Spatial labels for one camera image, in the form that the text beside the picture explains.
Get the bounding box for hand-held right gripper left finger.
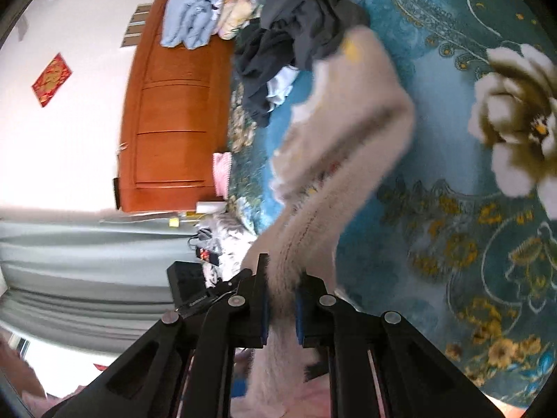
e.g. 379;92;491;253
41;253;269;418

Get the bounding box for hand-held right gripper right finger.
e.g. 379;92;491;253
295;273;503;418

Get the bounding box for beige fuzzy sweater yellow letters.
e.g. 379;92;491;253
230;24;417;418

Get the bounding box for person's left forearm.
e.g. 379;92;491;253
0;330;46;401

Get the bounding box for pale floral cloth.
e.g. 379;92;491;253
204;211;258;289

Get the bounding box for grey curtain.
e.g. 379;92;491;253
0;215;210;346

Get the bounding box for pink checked cloth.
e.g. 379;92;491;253
212;152;233;196

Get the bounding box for teal floral bedspread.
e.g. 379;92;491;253
226;0;557;410

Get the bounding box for orange wooden headboard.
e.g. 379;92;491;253
114;0;238;214

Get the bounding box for white garment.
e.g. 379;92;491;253
265;65;301;106

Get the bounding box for black garment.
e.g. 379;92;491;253
234;24;305;128

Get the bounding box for grey-blue folded quilt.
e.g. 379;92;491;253
160;0;227;49

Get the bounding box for peach floral folded blanket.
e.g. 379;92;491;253
217;0;262;40

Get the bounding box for dark grey garment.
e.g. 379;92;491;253
261;0;371;70

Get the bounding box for black charger with cable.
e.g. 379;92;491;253
188;227;214;249

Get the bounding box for red gold wall decoration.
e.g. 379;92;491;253
31;52;73;108

